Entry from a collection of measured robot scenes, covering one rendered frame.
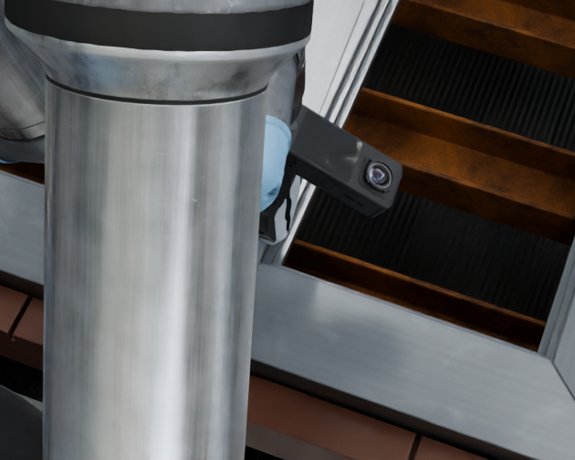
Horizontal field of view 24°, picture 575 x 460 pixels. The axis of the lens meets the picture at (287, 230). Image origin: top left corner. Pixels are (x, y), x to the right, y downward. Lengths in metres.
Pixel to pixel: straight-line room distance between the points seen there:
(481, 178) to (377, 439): 0.40
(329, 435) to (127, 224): 0.65
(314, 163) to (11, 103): 0.32
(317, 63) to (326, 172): 0.28
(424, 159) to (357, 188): 0.40
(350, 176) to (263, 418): 0.23
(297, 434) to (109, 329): 0.62
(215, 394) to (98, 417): 0.05
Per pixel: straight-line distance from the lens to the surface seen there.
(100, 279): 0.50
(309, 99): 1.26
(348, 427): 1.12
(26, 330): 1.18
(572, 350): 1.15
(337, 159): 1.03
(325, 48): 1.29
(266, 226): 1.07
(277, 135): 0.84
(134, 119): 0.48
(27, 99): 0.77
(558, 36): 1.55
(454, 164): 1.43
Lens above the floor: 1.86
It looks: 60 degrees down
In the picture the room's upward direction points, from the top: straight up
